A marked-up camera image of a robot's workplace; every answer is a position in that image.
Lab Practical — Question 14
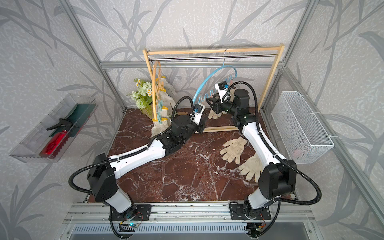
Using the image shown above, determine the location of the blue clip hanger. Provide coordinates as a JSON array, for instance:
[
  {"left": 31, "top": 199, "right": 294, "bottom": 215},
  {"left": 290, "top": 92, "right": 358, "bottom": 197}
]
[{"left": 191, "top": 47, "right": 238, "bottom": 105}]

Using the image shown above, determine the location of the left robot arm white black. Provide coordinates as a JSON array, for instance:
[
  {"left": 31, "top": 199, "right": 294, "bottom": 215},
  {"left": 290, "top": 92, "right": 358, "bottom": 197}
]
[{"left": 68, "top": 104, "right": 205, "bottom": 215}]

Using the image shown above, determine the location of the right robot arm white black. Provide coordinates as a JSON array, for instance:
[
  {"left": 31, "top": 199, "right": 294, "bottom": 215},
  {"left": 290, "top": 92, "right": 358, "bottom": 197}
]
[{"left": 206, "top": 81, "right": 322, "bottom": 210}]

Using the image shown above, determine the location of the white wire mesh basket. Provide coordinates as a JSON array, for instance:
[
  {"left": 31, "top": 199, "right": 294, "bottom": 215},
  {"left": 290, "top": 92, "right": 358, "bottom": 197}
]
[{"left": 272, "top": 91, "right": 334, "bottom": 164}]

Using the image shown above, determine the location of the orange clip hanger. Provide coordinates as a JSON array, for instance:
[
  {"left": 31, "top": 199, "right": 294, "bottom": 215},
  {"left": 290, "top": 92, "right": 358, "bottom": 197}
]
[{"left": 149, "top": 60, "right": 164, "bottom": 123}]

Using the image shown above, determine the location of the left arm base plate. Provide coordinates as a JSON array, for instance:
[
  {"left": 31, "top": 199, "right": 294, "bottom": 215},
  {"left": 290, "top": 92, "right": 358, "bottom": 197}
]
[{"left": 109, "top": 204, "right": 152, "bottom": 222}]

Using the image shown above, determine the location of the white glove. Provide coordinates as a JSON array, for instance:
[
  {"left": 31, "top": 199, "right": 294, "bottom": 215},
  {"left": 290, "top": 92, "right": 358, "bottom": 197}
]
[
  {"left": 159, "top": 90, "right": 176, "bottom": 115},
  {"left": 220, "top": 137, "right": 247, "bottom": 165},
  {"left": 151, "top": 118, "right": 171, "bottom": 138},
  {"left": 157, "top": 107, "right": 170, "bottom": 123},
  {"left": 156, "top": 76, "right": 176, "bottom": 98},
  {"left": 208, "top": 109, "right": 223, "bottom": 120},
  {"left": 239, "top": 153, "right": 265, "bottom": 183},
  {"left": 229, "top": 87, "right": 236, "bottom": 102}
]

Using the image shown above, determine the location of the green dustpan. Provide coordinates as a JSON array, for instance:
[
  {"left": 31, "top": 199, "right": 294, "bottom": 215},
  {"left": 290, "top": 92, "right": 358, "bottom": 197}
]
[{"left": 46, "top": 104, "right": 96, "bottom": 138}]

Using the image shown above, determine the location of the red spray bottle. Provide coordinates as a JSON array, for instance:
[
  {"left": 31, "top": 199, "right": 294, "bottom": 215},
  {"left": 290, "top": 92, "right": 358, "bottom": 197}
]
[{"left": 39, "top": 130, "right": 69, "bottom": 159}]

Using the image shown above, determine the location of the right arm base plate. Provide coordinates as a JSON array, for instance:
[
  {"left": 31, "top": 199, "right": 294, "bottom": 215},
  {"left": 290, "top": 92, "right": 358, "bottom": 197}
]
[{"left": 229, "top": 202, "right": 272, "bottom": 221}]

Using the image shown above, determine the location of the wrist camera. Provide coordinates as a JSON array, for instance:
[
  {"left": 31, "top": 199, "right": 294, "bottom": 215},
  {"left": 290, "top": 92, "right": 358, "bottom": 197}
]
[
  {"left": 215, "top": 81, "right": 230, "bottom": 103},
  {"left": 192, "top": 103, "right": 205, "bottom": 125}
]

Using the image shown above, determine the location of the potted white flower plant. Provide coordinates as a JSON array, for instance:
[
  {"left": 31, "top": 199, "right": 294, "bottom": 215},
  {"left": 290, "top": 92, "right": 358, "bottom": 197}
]
[{"left": 131, "top": 78, "right": 154, "bottom": 119}]

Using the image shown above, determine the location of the wooden clothes rack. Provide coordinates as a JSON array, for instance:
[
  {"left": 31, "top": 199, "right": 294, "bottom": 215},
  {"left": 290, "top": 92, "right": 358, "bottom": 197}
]
[{"left": 142, "top": 43, "right": 286, "bottom": 134}]

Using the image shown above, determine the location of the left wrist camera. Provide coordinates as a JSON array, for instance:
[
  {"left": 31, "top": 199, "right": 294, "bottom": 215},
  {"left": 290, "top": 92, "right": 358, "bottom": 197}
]
[{"left": 192, "top": 103, "right": 205, "bottom": 125}]

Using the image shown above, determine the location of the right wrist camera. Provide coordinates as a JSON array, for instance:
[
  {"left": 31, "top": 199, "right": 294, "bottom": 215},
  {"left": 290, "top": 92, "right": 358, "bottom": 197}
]
[{"left": 215, "top": 81, "right": 230, "bottom": 103}]

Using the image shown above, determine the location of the clear plastic wall bin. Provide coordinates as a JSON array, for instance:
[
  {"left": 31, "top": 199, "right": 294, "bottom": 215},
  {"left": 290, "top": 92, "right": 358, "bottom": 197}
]
[{"left": 10, "top": 94, "right": 98, "bottom": 163}]

